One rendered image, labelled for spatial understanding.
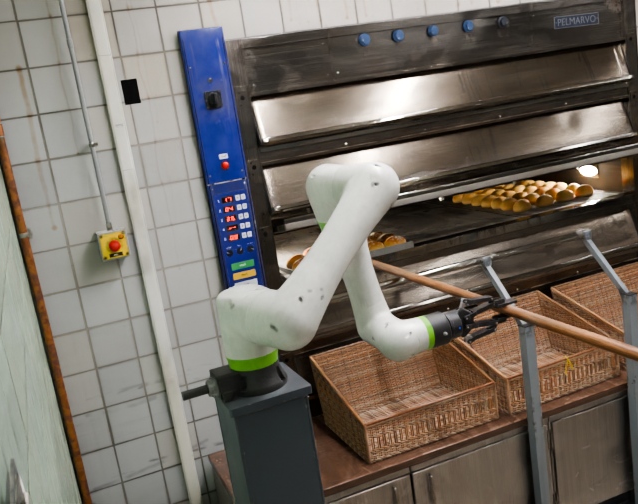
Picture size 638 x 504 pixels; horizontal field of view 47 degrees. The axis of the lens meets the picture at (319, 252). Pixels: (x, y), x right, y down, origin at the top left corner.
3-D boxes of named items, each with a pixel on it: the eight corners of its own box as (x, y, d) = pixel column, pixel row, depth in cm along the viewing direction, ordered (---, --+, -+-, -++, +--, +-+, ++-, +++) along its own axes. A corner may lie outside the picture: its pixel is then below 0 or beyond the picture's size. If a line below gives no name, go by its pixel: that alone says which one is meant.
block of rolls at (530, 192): (449, 202, 401) (448, 192, 400) (522, 186, 417) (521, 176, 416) (519, 213, 345) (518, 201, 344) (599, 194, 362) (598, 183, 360)
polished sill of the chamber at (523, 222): (277, 286, 297) (276, 276, 296) (625, 200, 358) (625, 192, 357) (282, 289, 291) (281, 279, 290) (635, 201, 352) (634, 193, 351)
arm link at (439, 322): (438, 353, 196) (434, 320, 194) (416, 342, 207) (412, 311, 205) (457, 347, 199) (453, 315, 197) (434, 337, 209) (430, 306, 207)
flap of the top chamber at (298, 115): (261, 146, 279) (247, 97, 281) (628, 82, 340) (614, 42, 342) (263, 143, 275) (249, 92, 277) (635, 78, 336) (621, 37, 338)
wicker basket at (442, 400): (316, 418, 302) (306, 355, 297) (434, 380, 322) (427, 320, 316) (368, 466, 258) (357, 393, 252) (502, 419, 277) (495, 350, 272)
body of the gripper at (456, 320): (434, 309, 205) (463, 301, 208) (438, 338, 207) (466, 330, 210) (449, 315, 198) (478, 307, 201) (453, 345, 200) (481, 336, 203)
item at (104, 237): (100, 259, 263) (94, 231, 261) (128, 253, 267) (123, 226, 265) (102, 262, 257) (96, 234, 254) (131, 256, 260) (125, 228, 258)
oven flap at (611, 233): (293, 342, 295) (280, 293, 297) (637, 246, 356) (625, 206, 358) (296, 341, 291) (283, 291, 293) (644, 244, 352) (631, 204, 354)
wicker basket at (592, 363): (439, 379, 322) (432, 319, 316) (542, 345, 342) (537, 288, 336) (509, 417, 278) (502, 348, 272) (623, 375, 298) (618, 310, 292)
